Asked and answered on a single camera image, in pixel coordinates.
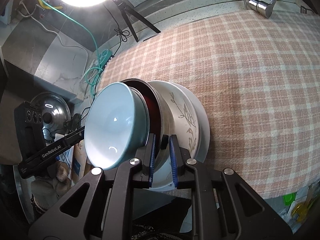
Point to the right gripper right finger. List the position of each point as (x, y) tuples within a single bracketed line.
[(183, 176)]

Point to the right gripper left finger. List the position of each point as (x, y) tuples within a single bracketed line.
[(146, 155)]

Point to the pink flower deep plate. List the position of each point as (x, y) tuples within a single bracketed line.
[(162, 179)]

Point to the white teal ceramic bowl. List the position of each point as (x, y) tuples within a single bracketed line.
[(116, 126)]

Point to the red steel bowl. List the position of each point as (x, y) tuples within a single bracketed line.
[(152, 102)]

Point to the stainless steel bowl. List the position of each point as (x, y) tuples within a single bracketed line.
[(168, 128)]

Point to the white oval plate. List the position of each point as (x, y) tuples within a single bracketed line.
[(187, 127)]

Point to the chrome kitchen faucet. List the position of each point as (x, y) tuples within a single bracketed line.
[(263, 8)]

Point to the left gloved hand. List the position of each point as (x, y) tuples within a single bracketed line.
[(47, 191)]

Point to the steel pot lid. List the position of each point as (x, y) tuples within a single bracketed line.
[(54, 112)]

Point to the green plastic object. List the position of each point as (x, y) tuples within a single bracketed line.
[(288, 199)]

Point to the pink plaid cloth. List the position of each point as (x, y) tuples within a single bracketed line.
[(258, 80)]

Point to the black tripod stand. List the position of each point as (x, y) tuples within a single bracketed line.
[(126, 10)]

